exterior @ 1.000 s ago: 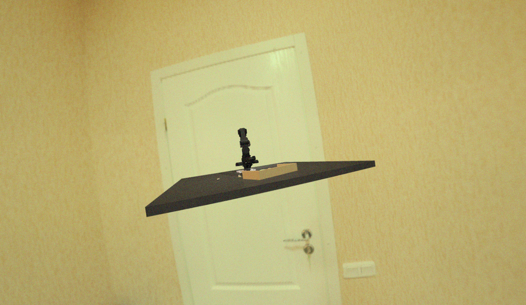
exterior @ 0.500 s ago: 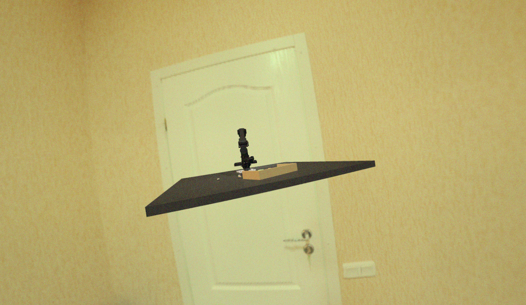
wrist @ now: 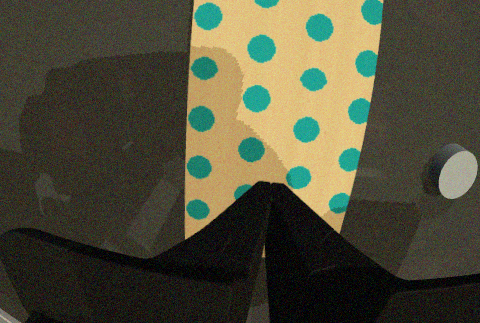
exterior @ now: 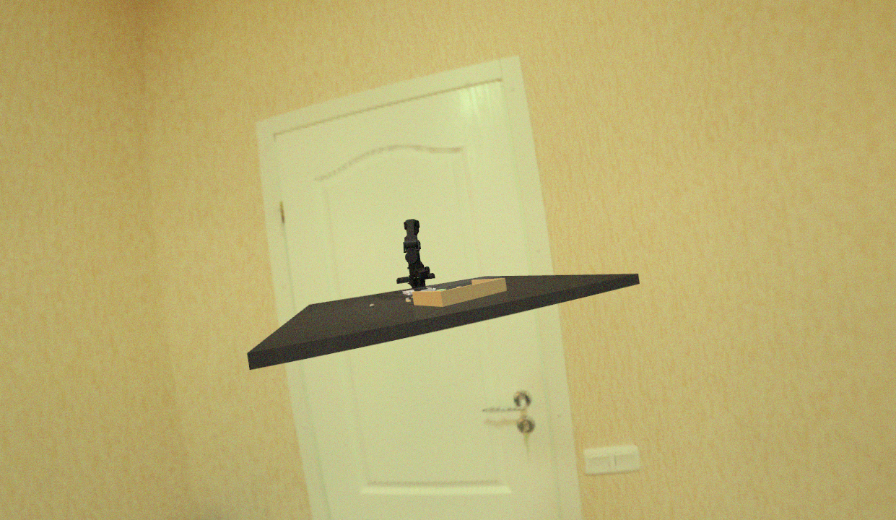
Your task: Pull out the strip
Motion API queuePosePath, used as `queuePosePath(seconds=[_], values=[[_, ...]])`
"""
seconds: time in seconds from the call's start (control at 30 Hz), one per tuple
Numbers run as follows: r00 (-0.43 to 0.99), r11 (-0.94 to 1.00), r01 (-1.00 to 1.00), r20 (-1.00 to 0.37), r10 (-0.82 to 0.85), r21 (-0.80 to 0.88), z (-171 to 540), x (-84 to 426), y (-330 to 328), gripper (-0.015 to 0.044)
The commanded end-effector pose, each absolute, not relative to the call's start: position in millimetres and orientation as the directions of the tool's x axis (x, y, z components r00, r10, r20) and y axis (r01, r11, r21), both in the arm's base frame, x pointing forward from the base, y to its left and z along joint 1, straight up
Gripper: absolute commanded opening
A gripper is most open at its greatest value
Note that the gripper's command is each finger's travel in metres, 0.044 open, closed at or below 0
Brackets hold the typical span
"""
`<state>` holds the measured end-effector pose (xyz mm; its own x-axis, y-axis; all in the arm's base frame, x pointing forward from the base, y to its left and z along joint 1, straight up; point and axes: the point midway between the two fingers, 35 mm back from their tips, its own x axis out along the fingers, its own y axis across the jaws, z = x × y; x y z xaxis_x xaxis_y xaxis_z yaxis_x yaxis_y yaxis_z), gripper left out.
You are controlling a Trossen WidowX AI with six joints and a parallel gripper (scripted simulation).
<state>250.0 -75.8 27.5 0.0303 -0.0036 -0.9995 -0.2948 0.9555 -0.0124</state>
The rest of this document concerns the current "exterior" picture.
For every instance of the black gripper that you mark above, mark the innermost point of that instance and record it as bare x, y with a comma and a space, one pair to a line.
414, 282

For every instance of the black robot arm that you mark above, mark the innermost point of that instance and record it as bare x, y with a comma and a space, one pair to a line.
412, 246

